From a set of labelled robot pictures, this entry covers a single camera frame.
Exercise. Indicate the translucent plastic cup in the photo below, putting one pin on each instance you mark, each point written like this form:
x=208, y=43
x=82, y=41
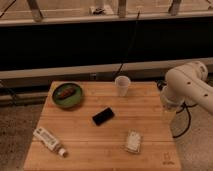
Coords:
x=122, y=84

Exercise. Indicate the white tube with cap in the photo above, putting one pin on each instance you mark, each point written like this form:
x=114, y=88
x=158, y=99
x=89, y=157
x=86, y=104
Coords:
x=50, y=141

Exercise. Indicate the brown food piece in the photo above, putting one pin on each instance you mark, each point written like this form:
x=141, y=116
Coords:
x=66, y=93

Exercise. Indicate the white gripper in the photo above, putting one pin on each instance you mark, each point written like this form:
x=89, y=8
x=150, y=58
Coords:
x=168, y=112

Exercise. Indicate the green plate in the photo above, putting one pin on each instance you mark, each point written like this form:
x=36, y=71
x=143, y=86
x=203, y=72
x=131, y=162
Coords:
x=70, y=101

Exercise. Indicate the black eraser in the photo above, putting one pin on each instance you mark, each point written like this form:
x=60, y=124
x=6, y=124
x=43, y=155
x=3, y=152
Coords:
x=103, y=116

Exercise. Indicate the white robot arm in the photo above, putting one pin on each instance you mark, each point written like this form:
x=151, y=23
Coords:
x=183, y=82

